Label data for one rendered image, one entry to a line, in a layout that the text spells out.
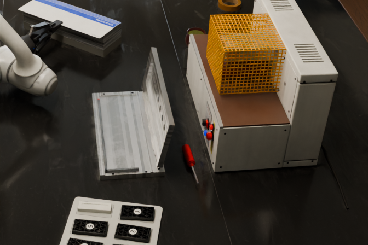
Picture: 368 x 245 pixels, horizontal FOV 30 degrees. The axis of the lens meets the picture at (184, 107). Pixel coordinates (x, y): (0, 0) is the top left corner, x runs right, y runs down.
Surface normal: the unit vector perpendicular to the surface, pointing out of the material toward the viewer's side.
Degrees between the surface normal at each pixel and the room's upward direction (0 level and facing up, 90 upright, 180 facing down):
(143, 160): 0
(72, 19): 0
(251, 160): 90
